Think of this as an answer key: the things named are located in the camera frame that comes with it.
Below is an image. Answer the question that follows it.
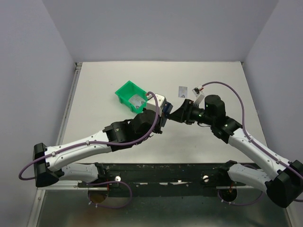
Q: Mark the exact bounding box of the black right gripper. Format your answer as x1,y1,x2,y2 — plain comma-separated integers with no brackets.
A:
167,98,214,126

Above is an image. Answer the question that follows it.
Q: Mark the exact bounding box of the blue leather card holder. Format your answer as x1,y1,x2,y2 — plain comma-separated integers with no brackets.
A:
162,101,173,117

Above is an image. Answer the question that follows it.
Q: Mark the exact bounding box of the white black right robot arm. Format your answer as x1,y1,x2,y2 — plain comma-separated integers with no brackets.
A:
168,95,303,208

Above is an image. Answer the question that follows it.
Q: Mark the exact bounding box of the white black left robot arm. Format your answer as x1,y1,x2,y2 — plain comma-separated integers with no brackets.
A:
33,109,166,187

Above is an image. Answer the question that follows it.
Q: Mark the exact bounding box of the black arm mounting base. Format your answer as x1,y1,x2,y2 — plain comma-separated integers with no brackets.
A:
78,161,251,198

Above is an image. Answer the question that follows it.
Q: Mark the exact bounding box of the silver card on table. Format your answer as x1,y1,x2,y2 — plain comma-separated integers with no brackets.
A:
178,86,187,98

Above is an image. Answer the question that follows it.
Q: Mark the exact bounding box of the green plastic bin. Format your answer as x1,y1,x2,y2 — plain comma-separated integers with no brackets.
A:
115,80,147,114

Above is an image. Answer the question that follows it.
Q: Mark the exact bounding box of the aluminium table edge rail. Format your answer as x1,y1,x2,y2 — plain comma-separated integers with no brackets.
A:
55,62,83,145

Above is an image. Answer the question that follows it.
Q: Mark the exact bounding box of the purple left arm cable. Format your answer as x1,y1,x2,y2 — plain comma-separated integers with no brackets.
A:
18,91,164,182

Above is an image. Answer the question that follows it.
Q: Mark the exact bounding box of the aluminium front frame rail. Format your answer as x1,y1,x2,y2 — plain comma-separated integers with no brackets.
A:
27,188,45,227

